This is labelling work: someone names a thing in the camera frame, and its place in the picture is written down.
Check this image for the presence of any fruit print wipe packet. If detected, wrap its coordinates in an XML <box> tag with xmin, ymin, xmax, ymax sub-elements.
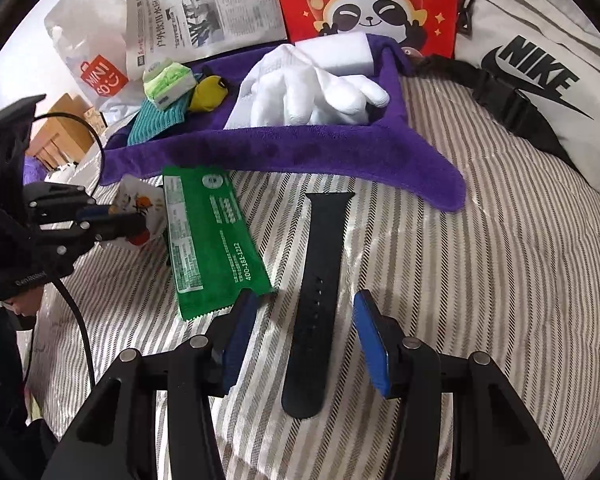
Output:
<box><xmin>110</xmin><ymin>174</ymin><xmax>166</xmax><ymax>248</ymax></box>

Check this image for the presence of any green sachet packet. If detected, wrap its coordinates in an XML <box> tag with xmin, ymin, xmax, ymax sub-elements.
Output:
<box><xmin>162</xmin><ymin>166</ymin><xmax>274</xmax><ymax>321</ymax></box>

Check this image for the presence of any teal striped cloth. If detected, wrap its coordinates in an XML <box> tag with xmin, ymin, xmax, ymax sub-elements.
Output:
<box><xmin>126</xmin><ymin>91</ymin><xmax>193</xmax><ymax>146</ymax></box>

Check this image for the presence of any green tissue pack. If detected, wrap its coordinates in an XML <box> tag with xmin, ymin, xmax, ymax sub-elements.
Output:
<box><xmin>142</xmin><ymin>58</ymin><xmax>197</xmax><ymax>110</ymax></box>

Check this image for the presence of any yellow mesh pouch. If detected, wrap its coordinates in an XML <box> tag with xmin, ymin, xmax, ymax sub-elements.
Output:
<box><xmin>187</xmin><ymin>75</ymin><xmax>228</xmax><ymax>113</ymax></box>

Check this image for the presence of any black watch strap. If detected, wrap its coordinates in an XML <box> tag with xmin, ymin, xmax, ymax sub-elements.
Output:
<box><xmin>280</xmin><ymin>190</ymin><xmax>357</xmax><ymax>420</ymax></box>

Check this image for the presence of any white glove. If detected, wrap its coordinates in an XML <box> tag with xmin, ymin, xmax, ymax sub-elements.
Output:
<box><xmin>239</xmin><ymin>42</ymin><xmax>391</xmax><ymax>126</ymax></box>

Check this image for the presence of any white sponge block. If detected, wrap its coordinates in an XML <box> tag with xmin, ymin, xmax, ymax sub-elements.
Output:
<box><xmin>294</xmin><ymin>32</ymin><xmax>375</xmax><ymax>76</ymax></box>

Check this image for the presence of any white paper towel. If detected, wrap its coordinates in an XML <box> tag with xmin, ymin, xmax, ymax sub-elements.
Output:
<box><xmin>225</xmin><ymin>48</ymin><xmax>284</xmax><ymax>129</ymax></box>

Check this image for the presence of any person's left hand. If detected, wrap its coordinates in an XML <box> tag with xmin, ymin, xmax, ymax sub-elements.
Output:
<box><xmin>0</xmin><ymin>287</ymin><xmax>44</xmax><ymax>316</ymax></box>

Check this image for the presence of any colourful bedding pile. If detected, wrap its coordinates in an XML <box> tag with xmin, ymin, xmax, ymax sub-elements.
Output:
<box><xmin>23</xmin><ymin>155</ymin><xmax>81</xmax><ymax>185</ymax></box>

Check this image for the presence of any white Miniso plastic bag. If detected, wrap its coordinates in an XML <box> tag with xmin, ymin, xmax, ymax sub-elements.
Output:
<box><xmin>44</xmin><ymin>0</ymin><xmax>145</xmax><ymax>120</ymax></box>

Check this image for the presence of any folded newspaper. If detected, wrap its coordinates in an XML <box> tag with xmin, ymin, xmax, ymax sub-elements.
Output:
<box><xmin>125</xmin><ymin>0</ymin><xmax>287</xmax><ymax>80</ymax></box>

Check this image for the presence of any purple towel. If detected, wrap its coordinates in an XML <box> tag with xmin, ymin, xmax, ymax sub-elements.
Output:
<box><xmin>100</xmin><ymin>36</ymin><xmax>466</xmax><ymax>211</ymax></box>

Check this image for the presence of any red panda paper bag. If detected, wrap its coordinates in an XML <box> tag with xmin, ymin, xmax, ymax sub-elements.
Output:
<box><xmin>270</xmin><ymin>0</ymin><xmax>461</xmax><ymax>59</ymax></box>

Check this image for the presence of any white Nike waist bag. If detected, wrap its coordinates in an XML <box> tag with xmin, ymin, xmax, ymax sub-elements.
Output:
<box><xmin>416</xmin><ymin>0</ymin><xmax>600</xmax><ymax>193</ymax></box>

